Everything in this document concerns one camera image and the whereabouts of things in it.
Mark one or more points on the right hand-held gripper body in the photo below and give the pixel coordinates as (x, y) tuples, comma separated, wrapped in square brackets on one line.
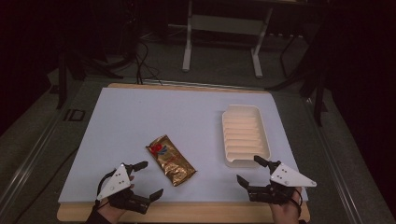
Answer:
[(289, 178)]

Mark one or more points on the person's right hand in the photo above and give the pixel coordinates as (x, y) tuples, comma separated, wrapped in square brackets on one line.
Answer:
[(286, 214)]

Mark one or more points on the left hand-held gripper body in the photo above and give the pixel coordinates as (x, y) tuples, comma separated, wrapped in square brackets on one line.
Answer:
[(115, 183)]

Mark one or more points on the grey metal rail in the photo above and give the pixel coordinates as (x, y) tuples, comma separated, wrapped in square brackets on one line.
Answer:
[(336, 168), (28, 165)]

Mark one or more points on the white ribbed plastic tray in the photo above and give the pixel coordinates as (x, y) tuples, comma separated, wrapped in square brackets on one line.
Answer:
[(246, 133)]

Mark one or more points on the white metal stand frame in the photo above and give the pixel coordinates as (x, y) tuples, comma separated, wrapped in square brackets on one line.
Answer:
[(224, 25)]

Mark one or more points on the pale blue table mat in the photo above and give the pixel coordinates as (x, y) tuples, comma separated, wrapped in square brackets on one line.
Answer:
[(155, 115)]

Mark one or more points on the black metal stand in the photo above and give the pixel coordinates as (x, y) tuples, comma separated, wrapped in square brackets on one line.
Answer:
[(316, 93), (63, 77)]

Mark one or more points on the person's left hand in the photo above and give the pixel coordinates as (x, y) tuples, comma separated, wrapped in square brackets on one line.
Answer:
[(109, 214)]

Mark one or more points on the golden snack packet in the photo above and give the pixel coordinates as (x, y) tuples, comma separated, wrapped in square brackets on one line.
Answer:
[(171, 161)]

